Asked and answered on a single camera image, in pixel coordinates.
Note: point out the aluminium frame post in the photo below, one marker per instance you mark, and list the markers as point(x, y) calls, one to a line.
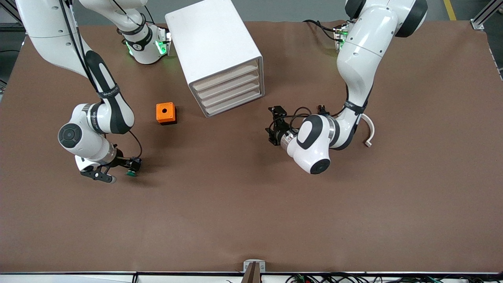
point(481, 19)

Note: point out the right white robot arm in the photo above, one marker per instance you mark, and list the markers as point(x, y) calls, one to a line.
point(94, 149)

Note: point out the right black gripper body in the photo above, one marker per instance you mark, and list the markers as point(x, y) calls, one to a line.
point(125, 161)

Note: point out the orange box with hole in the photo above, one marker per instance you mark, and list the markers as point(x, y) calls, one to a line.
point(160, 114)

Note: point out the grey table edge bracket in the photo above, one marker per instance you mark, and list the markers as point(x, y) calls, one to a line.
point(246, 266)

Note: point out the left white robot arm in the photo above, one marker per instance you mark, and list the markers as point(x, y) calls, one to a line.
point(365, 51)

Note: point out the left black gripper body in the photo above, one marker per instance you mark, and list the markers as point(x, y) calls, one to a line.
point(278, 132)

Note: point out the black switch with white cap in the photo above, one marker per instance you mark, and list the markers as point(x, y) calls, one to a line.
point(323, 108)

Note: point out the white table edge rail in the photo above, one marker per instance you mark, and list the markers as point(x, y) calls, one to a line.
point(78, 278)

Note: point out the green mushroom push button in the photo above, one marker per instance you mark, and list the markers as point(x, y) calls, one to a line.
point(132, 173)

